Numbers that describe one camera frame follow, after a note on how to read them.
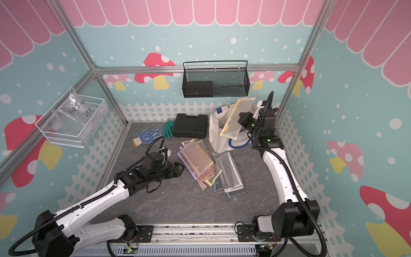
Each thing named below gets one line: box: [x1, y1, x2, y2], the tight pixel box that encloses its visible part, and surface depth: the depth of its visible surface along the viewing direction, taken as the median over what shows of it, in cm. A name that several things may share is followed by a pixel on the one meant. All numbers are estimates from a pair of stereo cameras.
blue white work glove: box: [132, 126, 164, 148], surface depth 114 cm
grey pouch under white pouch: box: [226, 187, 250, 201], surface depth 88 cm
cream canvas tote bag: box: [209, 103, 251, 154], surface depth 101 cm
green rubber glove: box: [162, 118, 175, 140], surface depth 115 cm
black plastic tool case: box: [173, 113, 208, 139], surface depth 118 cm
